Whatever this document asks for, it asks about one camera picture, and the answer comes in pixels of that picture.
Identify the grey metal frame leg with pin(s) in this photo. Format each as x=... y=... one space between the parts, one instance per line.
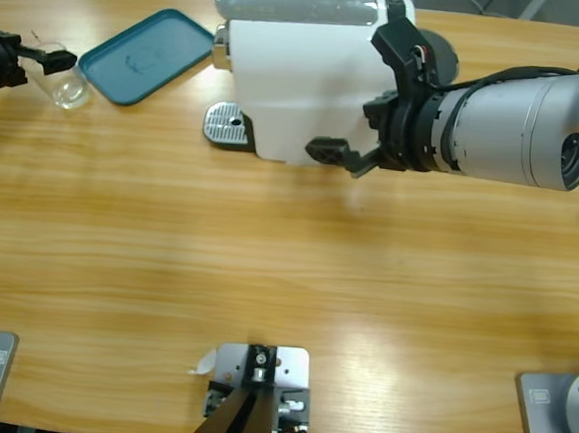
x=534 y=5

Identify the clear glass cup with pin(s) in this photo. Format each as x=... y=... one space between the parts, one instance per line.
x=70 y=96

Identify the white mount block dark post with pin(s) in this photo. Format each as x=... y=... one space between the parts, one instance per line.
x=287 y=367

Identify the white capsule coffee machine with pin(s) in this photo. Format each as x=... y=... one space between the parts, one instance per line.
x=290 y=76

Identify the water tank with dark lid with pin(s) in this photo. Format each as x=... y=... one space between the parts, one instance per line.
x=445 y=53

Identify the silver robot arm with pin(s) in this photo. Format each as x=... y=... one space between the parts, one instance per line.
x=502 y=128

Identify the drip tray with metal grate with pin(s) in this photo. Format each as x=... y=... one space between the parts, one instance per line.
x=222 y=121

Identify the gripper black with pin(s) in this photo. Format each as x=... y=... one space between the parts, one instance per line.
x=1 y=61
x=396 y=129

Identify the teal plastic tray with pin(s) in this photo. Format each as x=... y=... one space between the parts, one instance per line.
x=148 y=40

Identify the white paper tag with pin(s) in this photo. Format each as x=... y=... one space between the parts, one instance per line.
x=205 y=363

